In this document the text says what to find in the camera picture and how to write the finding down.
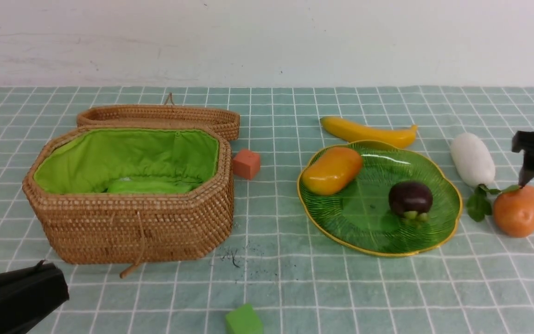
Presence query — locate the dark purple mangosteen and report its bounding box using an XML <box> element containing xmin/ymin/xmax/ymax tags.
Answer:
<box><xmin>388</xmin><ymin>180</ymin><xmax>433</xmax><ymax>222</ymax></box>

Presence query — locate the white radish with leaves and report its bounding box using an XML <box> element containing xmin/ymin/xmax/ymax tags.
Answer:
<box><xmin>451</xmin><ymin>133</ymin><xmax>520</xmax><ymax>222</ymax></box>

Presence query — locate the green glass leaf plate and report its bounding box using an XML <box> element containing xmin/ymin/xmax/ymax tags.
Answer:
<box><xmin>297</xmin><ymin>140</ymin><xmax>464</xmax><ymax>257</ymax></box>

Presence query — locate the green foam cube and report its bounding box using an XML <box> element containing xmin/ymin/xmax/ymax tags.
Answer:
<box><xmin>225</xmin><ymin>303</ymin><xmax>264</xmax><ymax>334</ymax></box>

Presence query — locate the green ridged gourd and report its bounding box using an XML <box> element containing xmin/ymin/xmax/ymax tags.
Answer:
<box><xmin>105</xmin><ymin>179</ymin><xmax>195</xmax><ymax>194</ymax></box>

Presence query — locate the green fabric basket lining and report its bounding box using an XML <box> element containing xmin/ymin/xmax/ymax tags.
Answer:
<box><xmin>34</xmin><ymin>128</ymin><xmax>220</xmax><ymax>194</ymax></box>

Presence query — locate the orange foam cube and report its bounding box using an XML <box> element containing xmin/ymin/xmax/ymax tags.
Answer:
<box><xmin>232</xmin><ymin>148</ymin><xmax>261</xmax><ymax>180</ymax></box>

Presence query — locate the teal checkered tablecloth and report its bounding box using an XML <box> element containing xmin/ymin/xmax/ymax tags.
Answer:
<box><xmin>0</xmin><ymin>86</ymin><xmax>534</xmax><ymax>334</ymax></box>

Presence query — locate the orange brown potato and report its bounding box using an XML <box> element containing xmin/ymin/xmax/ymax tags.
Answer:
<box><xmin>493</xmin><ymin>185</ymin><xmax>534</xmax><ymax>238</ymax></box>

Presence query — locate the woven rattan basket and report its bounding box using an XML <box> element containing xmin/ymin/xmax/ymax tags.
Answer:
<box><xmin>22</xmin><ymin>126</ymin><xmax>235</xmax><ymax>264</ymax></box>

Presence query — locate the woven rattan basket lid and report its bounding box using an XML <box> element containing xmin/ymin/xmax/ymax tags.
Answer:
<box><xmin>76</xmin><ymin>94</ymin><xmax>240</xmax><ymax>141</ymax></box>

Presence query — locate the yellow banana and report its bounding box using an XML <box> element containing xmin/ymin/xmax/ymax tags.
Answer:
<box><xmin>320</xmin><ymin>116</ymin><xmax>418</xmax><ymax>148</ymax></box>

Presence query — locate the orange yellow mango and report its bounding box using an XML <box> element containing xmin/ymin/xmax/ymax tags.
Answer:
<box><xmin>300</xmin><ymin>146</ymin><xmax>364</xmax><ymax>196</ymax></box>

